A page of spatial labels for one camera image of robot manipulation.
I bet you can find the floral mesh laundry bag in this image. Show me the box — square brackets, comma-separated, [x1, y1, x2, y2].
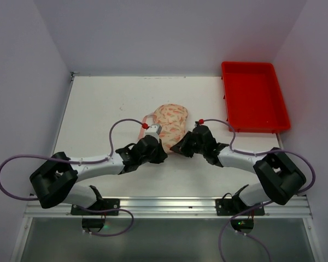
[142, 104, 189, 154]

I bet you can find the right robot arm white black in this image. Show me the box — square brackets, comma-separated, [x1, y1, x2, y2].
[170, 125, 306, 213]

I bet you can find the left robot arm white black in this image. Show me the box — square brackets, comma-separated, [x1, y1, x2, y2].
[30, 135, 168, 209]

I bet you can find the red plastic tray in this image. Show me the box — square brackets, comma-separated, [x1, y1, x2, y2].
[221, 61, 291, 134]

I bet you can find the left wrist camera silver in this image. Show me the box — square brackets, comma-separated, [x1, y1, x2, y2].
[143, 124, 162, 138]

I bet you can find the aluminium front rail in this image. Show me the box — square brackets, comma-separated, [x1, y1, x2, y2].
[24, 196, 312, 218]

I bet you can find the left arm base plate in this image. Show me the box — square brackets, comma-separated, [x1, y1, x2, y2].
[71, 198, 120, 216]

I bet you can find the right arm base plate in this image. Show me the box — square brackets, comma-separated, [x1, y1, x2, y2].
[215, 193, 265, 216]

